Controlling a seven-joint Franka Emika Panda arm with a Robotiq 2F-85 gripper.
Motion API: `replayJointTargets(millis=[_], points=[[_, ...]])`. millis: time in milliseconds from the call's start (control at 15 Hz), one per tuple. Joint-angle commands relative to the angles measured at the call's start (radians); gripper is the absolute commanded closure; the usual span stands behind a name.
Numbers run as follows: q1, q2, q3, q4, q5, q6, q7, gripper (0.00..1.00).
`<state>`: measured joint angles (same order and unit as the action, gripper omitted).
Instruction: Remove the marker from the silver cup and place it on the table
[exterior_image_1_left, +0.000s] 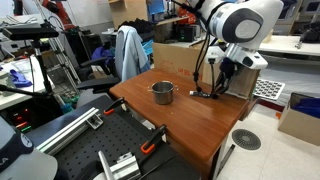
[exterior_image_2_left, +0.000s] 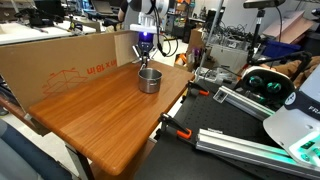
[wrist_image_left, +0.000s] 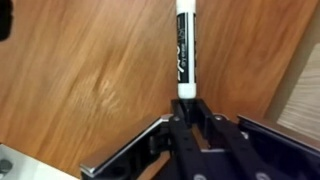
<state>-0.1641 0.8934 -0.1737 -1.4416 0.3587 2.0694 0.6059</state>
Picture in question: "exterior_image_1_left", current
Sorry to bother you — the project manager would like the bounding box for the black electronics box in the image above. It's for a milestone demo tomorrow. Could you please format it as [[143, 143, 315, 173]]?
[[178, 24, 198, 43]]

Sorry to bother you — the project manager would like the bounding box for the large cardboard box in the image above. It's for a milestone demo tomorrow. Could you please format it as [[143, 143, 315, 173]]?
[[152, 42, 262, 100]]

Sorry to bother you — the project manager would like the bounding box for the black camera tripod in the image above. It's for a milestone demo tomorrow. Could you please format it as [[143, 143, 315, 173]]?
[[29, 39, 56, 101]]

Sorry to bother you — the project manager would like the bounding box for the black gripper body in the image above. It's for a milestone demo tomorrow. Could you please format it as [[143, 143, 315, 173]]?
[[219, 57, 242, 82]]

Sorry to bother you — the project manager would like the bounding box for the black office chair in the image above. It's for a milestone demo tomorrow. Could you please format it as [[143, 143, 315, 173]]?
[[74, 56, 122, 96]]

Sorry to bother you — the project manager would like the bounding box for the tall brown cardboard box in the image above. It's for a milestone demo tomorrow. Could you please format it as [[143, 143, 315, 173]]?
[[108, 0, 150, 30]]

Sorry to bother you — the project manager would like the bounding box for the checkerboard calibration board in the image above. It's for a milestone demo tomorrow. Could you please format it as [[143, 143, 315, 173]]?
[[252, 78, 287, 102]]

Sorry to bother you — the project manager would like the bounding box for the round floor drain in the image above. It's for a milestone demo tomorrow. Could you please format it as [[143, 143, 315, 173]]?
[[231, 128, 263, 152]]

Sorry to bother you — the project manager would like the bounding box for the black perforated breadboard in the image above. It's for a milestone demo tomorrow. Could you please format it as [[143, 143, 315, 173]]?
[[24, 94, 203, 180]]

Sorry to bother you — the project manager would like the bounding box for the black orange bar clamp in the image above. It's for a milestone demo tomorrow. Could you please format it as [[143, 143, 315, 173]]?
[[139, 124, 168, 155], [102, 96, 127, 117]]

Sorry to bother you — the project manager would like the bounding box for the black cable bundle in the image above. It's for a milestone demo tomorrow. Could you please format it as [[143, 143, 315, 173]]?
[[192, 0, 216, 96]]

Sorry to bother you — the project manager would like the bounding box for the blue cloth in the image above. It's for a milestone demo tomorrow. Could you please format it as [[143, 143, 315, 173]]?
[[9, 68, 33, 89]]

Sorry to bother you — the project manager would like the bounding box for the aluminium extrusion rail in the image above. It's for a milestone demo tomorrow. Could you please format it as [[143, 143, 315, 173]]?
[[34, 106, 105, 157], [97, 149, 143, 180]]

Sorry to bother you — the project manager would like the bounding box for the black clothing pile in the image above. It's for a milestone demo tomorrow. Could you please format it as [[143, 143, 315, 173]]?
[[118, 18, 156, 34]]

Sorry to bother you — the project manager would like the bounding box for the silver metal cup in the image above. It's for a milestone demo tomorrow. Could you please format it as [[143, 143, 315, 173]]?
[[147, 80, 179, 106]]

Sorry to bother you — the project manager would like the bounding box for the black stereo camera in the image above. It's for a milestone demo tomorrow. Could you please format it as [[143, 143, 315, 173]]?
[[1, 26, 60, 42]]

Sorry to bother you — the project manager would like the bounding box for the open cardboard box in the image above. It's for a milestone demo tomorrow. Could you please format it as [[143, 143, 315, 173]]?
[[277, 92, 320, 147]]

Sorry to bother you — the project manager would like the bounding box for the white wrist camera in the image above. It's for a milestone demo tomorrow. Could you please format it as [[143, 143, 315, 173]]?
[[206, 49, 224, 66]]

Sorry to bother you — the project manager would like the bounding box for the black and white marker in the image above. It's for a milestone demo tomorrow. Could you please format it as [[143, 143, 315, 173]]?
[[189, 90, 212, 99]]

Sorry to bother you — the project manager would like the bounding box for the light blue shirt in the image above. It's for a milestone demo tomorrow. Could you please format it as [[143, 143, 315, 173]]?
[[114, 25, 152, 83]]

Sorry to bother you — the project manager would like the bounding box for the metal table leg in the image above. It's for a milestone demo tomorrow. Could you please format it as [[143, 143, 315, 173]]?
[[216, 143, 236, 171]]

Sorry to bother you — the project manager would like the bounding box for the blue fabric bundle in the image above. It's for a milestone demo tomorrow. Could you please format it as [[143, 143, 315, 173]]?
[[292, 96, 320, 119]]

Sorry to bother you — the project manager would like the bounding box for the white desk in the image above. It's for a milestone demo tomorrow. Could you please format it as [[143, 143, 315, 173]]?
[[258, 34, 320, 58]]

